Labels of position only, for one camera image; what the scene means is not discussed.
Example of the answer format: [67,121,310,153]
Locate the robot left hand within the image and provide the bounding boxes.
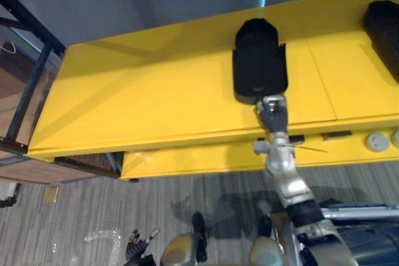
[123,227,160,266]

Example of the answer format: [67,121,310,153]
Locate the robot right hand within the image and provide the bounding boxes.
[255,93,289,135]

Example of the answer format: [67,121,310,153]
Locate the black plastic housing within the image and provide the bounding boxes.
[232,16,291,105]
[362,0,399,85]

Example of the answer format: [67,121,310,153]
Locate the clear plastic wrap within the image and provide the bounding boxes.
[83,228,123,250]

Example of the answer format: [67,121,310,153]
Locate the silver robot left leg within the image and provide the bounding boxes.
[159,212,209,266]

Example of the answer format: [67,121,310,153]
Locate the silver robot leg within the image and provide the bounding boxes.
[249,214,291,266]
[159,212,209,266]

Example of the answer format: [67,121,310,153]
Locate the brass floor socket plate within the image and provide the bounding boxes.
[42,186,60,206]

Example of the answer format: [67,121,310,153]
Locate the silver robot right leg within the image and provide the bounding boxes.
[249,214,291,266]

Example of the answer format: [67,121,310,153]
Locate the brown cardboard box blue tape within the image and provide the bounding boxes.
[0,150,65,186]

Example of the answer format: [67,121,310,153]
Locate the white bin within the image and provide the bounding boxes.
[0,181,21,208]

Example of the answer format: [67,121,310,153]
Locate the dark blue bin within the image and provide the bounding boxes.
[336,222,399,266]

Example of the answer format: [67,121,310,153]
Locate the silver cart frame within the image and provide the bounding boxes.
[320,204,399,221]

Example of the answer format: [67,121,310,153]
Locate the black metal rack frame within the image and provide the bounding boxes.
[0,0,122,180]

